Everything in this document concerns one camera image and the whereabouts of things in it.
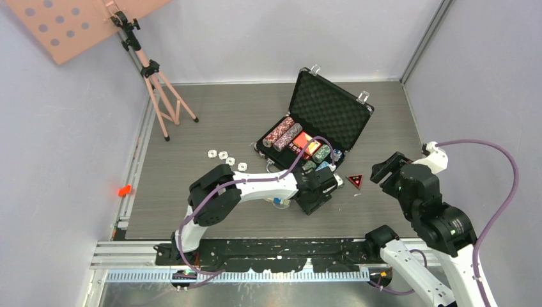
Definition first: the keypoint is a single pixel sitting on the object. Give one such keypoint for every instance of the black poker chip case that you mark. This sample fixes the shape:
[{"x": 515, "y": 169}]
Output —
[{"x": 323, "y": 109}]

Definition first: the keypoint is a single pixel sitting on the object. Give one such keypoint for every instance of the orange clip on rail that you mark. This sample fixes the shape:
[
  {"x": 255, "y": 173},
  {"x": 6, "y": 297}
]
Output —
[{"x": 123, "y": 191}]

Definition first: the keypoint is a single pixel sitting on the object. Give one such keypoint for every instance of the red poker chip stack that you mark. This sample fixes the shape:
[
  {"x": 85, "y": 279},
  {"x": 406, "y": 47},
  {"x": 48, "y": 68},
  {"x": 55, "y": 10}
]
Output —
[{"x": 278, "y": 131}]

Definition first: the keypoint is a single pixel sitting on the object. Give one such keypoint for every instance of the light blue chip stack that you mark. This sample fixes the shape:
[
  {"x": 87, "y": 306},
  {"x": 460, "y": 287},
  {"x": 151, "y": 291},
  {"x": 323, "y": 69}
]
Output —
[{"x": 324, "y": 164}]

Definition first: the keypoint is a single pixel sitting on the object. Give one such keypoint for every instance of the green poker chip stack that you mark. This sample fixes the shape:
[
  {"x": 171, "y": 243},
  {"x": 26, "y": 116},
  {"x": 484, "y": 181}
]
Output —
[{"x": 320, "y": 155}]

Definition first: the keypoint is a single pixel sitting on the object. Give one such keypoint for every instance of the pink music stand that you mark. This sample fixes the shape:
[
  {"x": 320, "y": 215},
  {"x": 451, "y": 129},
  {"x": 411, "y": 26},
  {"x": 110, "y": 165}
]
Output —
[{"x": 68, "y": 28}]

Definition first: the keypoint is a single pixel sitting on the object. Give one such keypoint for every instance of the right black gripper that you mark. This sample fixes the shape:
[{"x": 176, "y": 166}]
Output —
[{"x": 390, "y": 163}]

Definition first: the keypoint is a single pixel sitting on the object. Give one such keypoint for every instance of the grey camo chip stack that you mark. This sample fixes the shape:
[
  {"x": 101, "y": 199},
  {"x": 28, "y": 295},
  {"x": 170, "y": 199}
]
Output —
[{"x": 309, "y": 165}]

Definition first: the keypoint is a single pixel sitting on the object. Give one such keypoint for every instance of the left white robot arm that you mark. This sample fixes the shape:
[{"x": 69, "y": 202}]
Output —
[{"x": 214, "y": 196}]

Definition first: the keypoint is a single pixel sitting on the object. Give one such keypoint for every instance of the red playing card deck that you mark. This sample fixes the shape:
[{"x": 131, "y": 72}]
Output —
[{"x": 303, "y": 139}]

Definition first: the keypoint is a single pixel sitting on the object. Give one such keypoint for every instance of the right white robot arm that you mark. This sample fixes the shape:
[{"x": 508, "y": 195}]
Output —
[{"x": 445, "y": 229}]

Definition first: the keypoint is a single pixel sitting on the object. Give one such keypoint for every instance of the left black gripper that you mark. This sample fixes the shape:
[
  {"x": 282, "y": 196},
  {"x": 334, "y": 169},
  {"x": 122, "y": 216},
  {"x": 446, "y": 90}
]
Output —
[{"x": 309, "y": 209}]

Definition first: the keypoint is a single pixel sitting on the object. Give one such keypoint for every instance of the red triangle all-in button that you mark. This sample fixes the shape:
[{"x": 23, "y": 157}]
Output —
[{"x": 355, "y": 180}]

